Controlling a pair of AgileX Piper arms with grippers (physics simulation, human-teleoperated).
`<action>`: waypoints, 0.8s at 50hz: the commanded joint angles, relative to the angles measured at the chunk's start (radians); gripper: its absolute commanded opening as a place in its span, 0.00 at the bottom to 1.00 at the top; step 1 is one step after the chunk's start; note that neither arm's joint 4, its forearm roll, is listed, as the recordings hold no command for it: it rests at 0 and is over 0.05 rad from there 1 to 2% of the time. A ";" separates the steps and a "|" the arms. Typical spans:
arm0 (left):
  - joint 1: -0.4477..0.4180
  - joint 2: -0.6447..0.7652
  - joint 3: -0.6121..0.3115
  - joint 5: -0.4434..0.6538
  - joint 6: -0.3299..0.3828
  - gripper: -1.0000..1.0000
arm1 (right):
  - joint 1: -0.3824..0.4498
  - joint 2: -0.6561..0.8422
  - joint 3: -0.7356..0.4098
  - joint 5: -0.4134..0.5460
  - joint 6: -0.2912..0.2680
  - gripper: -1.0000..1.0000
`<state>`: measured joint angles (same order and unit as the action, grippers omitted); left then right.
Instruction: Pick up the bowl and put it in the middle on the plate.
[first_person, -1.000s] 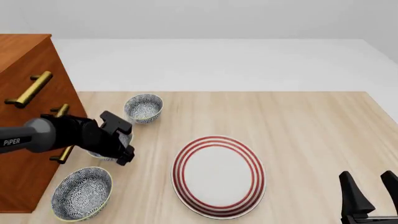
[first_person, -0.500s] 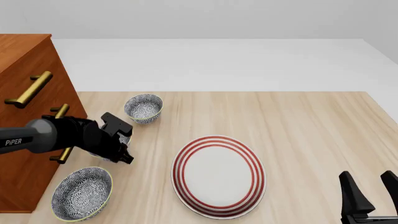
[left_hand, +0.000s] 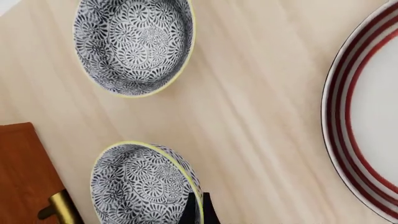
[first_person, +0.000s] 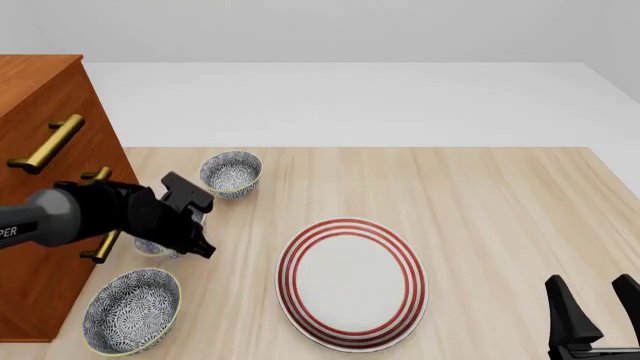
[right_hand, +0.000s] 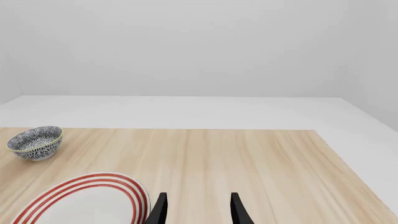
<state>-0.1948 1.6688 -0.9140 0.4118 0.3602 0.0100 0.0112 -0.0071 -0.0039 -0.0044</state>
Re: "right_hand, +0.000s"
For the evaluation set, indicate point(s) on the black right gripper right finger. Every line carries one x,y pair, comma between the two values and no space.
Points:
240,211

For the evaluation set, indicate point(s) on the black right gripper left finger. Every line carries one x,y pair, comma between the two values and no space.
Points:
159,211

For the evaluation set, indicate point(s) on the white plate with red rings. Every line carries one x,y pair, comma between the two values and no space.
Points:
90,200

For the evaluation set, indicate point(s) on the black white patterned bowl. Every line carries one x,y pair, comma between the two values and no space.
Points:
35,143

